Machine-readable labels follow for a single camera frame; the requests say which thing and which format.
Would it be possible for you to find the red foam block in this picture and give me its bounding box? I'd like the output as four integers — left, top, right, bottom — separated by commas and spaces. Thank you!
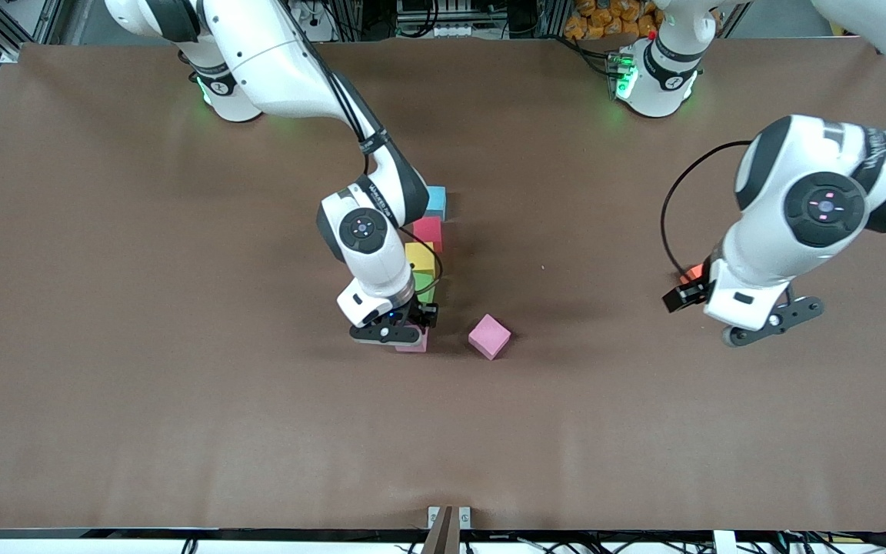
412, 216, 444, 253

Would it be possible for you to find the bright pink foam block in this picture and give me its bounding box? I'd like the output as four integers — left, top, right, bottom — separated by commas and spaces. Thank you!
468, 313, 512, 361

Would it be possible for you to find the brown table mat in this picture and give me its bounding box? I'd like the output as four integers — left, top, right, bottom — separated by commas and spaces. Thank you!
0, 37, 886, 532

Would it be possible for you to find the long white power strip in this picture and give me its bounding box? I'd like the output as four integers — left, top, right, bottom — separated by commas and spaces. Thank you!
405, 22, 478, 39

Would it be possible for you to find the bag of orange items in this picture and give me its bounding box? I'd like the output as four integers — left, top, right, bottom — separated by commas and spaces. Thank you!
564, 0, 663, 41

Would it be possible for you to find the black left camera cable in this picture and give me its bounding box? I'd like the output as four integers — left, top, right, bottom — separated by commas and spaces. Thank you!
661, 46, 886, 313

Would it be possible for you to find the black camera cable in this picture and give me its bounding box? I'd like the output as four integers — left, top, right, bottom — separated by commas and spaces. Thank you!
661, 46, 886, 313
278, 0, 445, 329

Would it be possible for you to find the black right camera cable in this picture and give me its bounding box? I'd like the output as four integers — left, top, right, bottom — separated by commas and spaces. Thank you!
278, 0, 445, 329

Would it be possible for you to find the grey bracket with brown post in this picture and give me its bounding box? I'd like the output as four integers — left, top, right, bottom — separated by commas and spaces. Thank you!
427, 505, 472, 554

